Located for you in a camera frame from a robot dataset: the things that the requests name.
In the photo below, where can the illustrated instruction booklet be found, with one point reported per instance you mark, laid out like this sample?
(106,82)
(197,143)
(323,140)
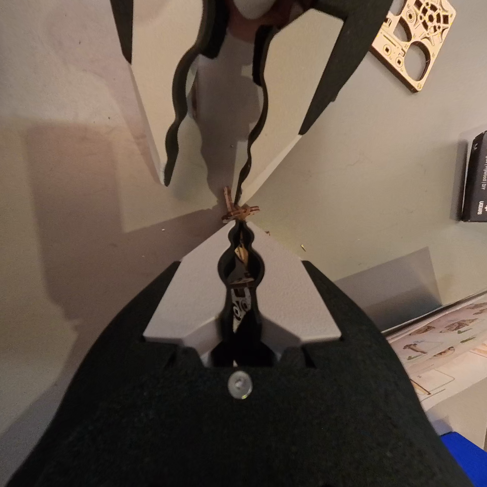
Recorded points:
(445,354)

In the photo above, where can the laser-cut wooden parts sheet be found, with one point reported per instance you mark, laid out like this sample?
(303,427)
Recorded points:
(392,53)

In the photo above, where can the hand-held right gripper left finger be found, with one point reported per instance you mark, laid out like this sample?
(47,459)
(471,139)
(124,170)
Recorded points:
(186,304)

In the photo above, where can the blue plastic bin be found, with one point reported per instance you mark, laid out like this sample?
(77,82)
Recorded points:
(470,464)

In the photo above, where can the black cardboard box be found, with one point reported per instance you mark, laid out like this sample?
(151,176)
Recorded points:
(475,178)

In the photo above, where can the small wooden model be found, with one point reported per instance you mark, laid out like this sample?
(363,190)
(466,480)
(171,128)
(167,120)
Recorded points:
(242,254)

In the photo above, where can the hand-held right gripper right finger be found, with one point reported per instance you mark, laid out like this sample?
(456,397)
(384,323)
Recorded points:
(296,304)

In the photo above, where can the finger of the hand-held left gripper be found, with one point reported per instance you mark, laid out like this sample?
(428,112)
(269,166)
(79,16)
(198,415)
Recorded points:
(159,57)
(300,76)

